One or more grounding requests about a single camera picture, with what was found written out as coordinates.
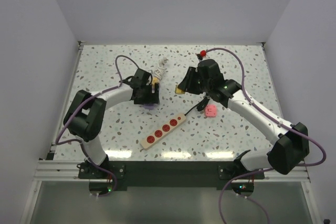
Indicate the pink square adapter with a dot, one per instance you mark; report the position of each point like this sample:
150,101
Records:
210,111

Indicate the purple power strip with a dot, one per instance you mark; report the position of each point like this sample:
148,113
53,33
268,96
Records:
149,106

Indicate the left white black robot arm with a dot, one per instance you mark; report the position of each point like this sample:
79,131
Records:
85,115

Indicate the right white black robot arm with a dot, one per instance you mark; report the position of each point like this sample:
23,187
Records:
289,145

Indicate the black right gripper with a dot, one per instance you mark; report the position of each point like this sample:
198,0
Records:
187,84

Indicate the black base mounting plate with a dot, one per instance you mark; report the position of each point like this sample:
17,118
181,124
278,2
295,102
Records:
122,185

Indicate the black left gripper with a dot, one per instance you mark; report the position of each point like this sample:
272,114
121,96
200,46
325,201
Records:
153,98

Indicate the orange yellow charger plug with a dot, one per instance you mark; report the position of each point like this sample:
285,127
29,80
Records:
155,80

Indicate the olive yellow charger plug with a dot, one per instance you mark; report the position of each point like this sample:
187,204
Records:
178,90

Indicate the aluminium front frame rail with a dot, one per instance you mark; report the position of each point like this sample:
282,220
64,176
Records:
75,170

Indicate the beige red power strip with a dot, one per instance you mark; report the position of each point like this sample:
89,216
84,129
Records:
164,130

